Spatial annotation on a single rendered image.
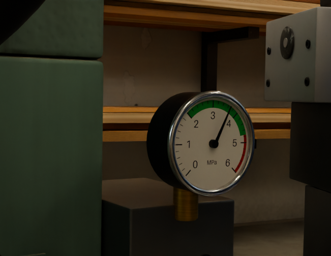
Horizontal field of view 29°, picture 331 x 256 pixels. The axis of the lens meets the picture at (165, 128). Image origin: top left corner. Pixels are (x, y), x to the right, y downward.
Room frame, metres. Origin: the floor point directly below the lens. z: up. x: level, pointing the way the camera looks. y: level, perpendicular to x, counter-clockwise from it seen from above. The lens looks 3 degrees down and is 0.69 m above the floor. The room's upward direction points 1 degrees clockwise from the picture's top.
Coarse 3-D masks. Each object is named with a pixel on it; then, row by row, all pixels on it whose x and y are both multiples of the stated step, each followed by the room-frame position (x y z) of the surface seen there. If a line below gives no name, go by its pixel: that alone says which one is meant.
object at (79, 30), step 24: (48, 0) 0.39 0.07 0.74; (72, 0) 0.40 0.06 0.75; (96, 0) 0.41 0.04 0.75; (24, 24) 0.38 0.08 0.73; (48, 24) 0.39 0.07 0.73; (72, 24) 0.40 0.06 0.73; (96, 24) 0.41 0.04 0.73; (0, 48) 0.37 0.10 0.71; (24, 48) 0.38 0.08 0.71; (48, 48) 0.39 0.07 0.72; (72, 48) 0.40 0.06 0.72; (96, 48) 0.41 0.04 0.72
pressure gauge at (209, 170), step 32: (192, 96) 0.37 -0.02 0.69; (224, 96) 0.38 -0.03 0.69; (160, 128) 0.37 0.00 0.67; (192, 128) 0.37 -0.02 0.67; (224, 128) 0.38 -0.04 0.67; (160, 160) 0.37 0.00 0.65; (192, 160) 0.37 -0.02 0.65; (224, 160) 0.38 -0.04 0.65; (192, 192) 0.37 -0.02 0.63; (224, 192) 0.38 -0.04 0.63
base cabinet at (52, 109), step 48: (0, 96) 0.37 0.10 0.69; (48, 96) 0.39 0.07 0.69; (96, 96) 0.41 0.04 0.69; (0, 144) 0.37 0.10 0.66; (48, 144) 0.39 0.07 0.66; (96, 144) 0.41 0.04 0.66; (0, 192) 0.37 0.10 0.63; (48, 192) 0.39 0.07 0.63; (96, 192) 0.41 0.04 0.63; (0, 240) 0.37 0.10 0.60; (48, 240) 0.39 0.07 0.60; (96, 240) 0.41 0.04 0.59
